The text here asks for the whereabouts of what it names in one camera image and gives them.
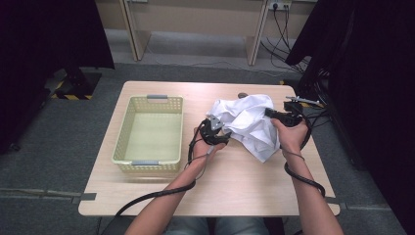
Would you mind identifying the person's legs in jeans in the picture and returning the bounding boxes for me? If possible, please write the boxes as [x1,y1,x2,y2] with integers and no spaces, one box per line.
[164,216,270,235]

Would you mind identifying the person's right hand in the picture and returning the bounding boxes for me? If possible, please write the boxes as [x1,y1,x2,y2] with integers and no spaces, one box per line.
[271,118,309,155]

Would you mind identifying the black stand base hazard stripes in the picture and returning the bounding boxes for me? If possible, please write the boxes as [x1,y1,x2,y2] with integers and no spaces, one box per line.
[278,79,327,109]
[43,67,103,102]

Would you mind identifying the black curtain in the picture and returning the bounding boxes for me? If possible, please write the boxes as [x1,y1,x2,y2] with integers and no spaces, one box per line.
[285,0,415,235]
[0,0,115,155]

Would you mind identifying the white wall power outlet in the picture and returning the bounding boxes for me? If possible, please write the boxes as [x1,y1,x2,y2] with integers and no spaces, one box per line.
[267,0,293,11]

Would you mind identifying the black floor cable bundle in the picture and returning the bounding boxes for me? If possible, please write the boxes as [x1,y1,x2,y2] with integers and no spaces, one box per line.
[258,4,311,74]

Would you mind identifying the grey floor tape patch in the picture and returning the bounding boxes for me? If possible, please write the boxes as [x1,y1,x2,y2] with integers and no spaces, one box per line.
[324,195,348,210]
[71,192,98,205]

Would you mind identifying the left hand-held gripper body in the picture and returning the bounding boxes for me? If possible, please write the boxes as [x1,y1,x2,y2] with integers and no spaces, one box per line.
[199,115,229,146]

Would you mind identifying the beige wooden desk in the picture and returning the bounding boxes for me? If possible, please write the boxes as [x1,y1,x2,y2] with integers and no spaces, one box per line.
[94,0,319,67]

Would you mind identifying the white button-up shirt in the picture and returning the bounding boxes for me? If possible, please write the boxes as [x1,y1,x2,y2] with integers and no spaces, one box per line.
[206,94,282,164]

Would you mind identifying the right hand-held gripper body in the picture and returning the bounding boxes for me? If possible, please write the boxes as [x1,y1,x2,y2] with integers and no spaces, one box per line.
[276,96,322,127]

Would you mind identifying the yellow perforated plastic basket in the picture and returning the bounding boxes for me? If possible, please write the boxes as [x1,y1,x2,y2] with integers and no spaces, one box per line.
[111,94,184,174]

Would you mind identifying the person's left hand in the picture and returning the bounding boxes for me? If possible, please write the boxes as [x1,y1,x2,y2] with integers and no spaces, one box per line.
[192,127,226,161]

